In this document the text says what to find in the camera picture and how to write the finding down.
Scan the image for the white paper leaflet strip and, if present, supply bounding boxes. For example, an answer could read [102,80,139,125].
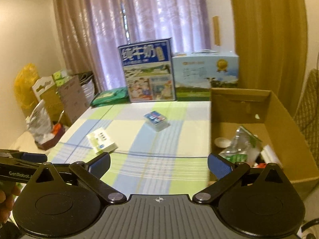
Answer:
[261,145,282,168]

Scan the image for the silver green foil pouch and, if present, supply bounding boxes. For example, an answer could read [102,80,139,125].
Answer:
[219,126,263,167]

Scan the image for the white green medicine box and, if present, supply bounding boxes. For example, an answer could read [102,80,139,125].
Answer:
[86,127,118,153]

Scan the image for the white plastic spoon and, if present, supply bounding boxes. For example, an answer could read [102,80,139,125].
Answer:
[214,137,231,148]

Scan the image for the red snack packet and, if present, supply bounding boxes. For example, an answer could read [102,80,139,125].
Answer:
[256,163,267,169]

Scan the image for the person's left hand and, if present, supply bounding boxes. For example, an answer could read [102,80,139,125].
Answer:
[0,183,21,224]

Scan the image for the crumpled silver bag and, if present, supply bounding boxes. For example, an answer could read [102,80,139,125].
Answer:
[26,100,54,145]

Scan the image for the cardboard boxes beside table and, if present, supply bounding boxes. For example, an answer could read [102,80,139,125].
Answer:
[32,70,95,127]

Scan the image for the yellow plastic bag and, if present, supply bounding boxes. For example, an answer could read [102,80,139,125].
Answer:
[14,63,39,117]

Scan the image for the brown cardboard box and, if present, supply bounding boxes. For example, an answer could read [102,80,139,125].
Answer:
[210,88,318,200]

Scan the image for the checked tablecloth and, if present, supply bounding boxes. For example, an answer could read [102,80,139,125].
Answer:
[48,101,210,195]

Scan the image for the green wet wipes pack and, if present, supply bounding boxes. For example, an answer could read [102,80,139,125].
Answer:
[90,87,130,107]

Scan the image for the clear box with blue label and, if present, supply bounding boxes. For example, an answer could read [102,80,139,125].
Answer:
[144,111,170,132]

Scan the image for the light blue milk carton box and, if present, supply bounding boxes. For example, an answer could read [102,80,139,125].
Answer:
[172,51,239,101]

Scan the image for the dark blue milk carton box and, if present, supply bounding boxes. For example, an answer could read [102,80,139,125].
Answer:
[118,38,176,103]

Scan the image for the brown wooden door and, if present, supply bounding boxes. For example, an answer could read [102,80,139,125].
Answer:
[231,0,308,116]

